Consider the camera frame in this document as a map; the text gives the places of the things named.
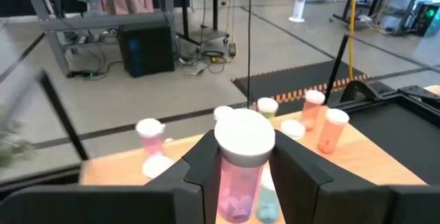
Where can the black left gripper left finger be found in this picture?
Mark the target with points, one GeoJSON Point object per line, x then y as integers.
{"type": "Point", "coordinates": [201, 169]}

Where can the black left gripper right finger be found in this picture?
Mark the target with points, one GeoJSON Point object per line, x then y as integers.
{"type": "Point", "coordinates": [295, 176]}

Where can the pink medicine bottle white cap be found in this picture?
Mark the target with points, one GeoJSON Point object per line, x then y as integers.
{"type": "Point", "coordinates": [240, 189]}
{"type": "Point", "coordinates": [157, 166]}
{"type": "Point", "coordinates": [151, 141]}

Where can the orange medicine bottle white cap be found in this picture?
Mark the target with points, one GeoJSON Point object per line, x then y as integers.
{"type": "Point", "coordinates": [330, 138]}
{"type": "Point", "coordinates": [311, 114]}

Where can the black orange-striped floor mat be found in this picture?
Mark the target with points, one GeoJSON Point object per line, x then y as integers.
{"type": "Point", "coordinates": [292, 79]}

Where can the black computer tower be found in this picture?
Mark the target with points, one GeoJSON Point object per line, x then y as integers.
{"type": "Point", "coordinates": [146, 50]}

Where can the black wheeled stand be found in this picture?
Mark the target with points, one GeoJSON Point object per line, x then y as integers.
{"type": "Point", "coordinates": [185, 11]}

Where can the white floor stand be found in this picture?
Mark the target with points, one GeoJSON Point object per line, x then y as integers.
{"type": "Point", "coordinates": [299, 0]}

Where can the wooden workbench grey legs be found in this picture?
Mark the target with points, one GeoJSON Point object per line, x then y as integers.
{"type": "Point", "coordinates": [103, 21]}

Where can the black device green light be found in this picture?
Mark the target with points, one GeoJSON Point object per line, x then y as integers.
{"type": "Point", "coordinates": [428, 16]}

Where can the wooden shelf black metal frame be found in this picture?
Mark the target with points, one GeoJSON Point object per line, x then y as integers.
{"type": "Point", "coordinates": [361, 162]}

